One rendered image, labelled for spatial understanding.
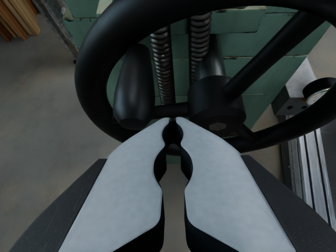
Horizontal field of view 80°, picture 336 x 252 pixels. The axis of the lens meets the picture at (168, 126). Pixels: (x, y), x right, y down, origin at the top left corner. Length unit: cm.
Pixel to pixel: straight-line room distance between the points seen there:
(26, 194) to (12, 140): 33
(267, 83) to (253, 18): 28
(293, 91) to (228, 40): 22
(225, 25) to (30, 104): 133
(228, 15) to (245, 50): 18
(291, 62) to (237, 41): 13
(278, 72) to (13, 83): 150
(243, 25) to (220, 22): 3
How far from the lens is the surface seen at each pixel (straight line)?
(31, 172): 126
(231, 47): 41
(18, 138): 138
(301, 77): 59
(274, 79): 52
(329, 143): 108
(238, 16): 26
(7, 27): 193
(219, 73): 24
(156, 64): 26
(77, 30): 40
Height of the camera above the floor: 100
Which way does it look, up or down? 63 degrees down
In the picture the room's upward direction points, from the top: 3 degrees counter-clockwise
